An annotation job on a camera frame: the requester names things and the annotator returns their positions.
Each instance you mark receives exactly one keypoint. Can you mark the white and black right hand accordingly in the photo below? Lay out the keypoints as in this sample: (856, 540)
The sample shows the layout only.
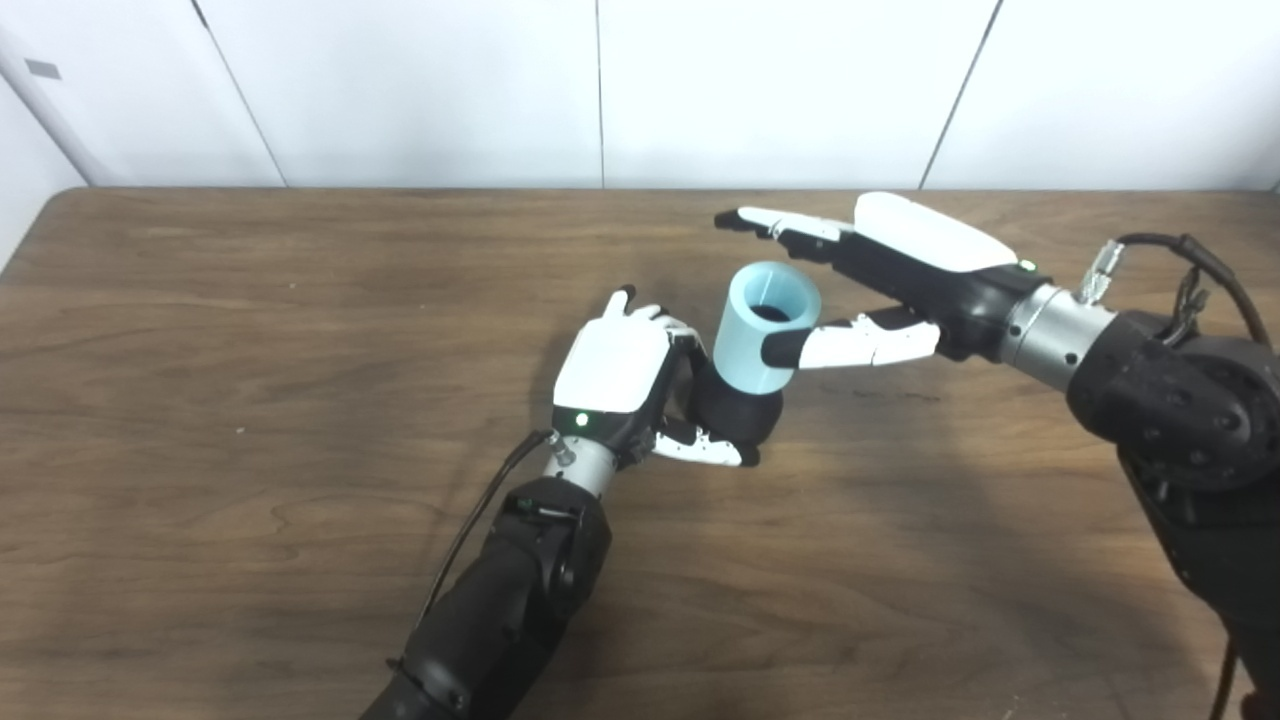
(930, 265)

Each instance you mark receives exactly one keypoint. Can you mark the white and black left hand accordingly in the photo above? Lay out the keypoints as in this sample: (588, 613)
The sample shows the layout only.
(610, 370)

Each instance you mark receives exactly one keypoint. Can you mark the black funnel-shaped nozzle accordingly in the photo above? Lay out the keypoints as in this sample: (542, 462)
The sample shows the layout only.
(740, 415)

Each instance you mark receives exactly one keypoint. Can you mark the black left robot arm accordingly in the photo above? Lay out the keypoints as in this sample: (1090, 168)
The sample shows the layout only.
(510, 590)

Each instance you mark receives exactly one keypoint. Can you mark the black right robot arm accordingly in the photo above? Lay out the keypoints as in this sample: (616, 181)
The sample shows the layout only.
(1170, 420)

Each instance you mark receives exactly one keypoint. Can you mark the small grey wall label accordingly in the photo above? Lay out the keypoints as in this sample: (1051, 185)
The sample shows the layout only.
(43, 69)

